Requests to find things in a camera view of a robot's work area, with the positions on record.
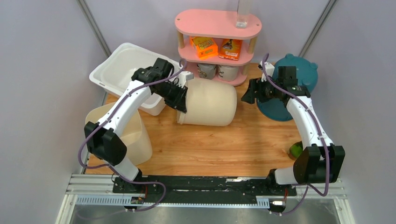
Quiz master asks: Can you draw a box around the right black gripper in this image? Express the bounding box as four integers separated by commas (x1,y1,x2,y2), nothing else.
241,76,282,105

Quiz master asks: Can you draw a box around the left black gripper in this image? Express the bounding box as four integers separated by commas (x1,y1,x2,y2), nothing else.
155,82,188,114

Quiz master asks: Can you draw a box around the teal plastic bucket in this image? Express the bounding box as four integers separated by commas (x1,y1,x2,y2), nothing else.
256,54,318,121

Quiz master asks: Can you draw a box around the beige round bucket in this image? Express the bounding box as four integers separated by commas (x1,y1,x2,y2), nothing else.
176,78,237,126

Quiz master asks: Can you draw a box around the beige square waste bin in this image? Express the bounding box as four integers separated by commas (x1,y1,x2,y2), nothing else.
85,103,152,166

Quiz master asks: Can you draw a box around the white square plastic bin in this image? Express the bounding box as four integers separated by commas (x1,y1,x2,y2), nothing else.
89,42,181,97

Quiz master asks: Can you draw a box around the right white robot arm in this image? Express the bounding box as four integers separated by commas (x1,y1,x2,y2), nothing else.
241,63,345,195

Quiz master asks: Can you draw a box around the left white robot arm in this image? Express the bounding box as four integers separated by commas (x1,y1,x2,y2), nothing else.
81,58,194,193

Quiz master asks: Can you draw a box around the grey cartoon cup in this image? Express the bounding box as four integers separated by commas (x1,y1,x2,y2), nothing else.
218,65,239,81
197,63,217,80

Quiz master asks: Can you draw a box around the orange snack box right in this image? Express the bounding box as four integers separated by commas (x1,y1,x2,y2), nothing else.
218,39,243,61

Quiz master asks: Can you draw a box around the orange snack box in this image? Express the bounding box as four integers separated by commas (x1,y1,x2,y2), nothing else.
218,39,243,61
190,36,218,60

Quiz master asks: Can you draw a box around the pink three-tier shelf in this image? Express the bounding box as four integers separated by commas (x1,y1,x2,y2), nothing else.
175,9,262,86

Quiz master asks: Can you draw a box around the orange snack box left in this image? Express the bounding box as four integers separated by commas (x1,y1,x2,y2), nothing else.
190,36,218,60

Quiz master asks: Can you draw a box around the green bottle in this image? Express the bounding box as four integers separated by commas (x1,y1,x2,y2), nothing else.
288,141,304,160

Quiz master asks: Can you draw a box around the clear glass bottle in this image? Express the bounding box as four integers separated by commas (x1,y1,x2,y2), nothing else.
235,0,251,28

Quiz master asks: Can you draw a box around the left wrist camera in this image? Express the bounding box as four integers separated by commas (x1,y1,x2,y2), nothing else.
177,71,194,84

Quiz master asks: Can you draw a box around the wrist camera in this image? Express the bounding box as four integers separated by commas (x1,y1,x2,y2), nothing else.
177,71,194,84
259,61,275,82

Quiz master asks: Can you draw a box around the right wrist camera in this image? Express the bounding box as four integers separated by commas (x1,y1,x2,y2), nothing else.
259,61,275,82

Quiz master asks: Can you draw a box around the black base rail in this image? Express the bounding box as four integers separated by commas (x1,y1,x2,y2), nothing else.
112,175,297,212

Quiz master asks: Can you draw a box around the aluminium frame rail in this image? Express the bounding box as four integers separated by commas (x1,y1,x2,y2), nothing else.
63,174,356,224

